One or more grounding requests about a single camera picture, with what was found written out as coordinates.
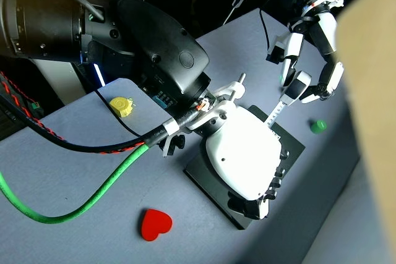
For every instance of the green cylinder block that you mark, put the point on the green cylinder block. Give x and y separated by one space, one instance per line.
318 126

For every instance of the black Beatles book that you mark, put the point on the black Beatles book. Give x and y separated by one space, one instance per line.
210 183

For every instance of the grey table cloth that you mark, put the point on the grey table cloth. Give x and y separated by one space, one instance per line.
92 183

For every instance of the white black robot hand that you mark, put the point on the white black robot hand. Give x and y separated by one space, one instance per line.
241 159
328 35

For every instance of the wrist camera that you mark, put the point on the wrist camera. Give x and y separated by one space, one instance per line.
275 52
179 142

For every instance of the tan cardboard sheet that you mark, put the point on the tan cardboard sheet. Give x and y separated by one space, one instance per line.
371 91

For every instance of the yellow toy block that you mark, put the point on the yellow toy block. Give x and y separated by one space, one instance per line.
121 107

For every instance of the red heart block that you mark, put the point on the red heart block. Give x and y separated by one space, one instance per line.
154 223

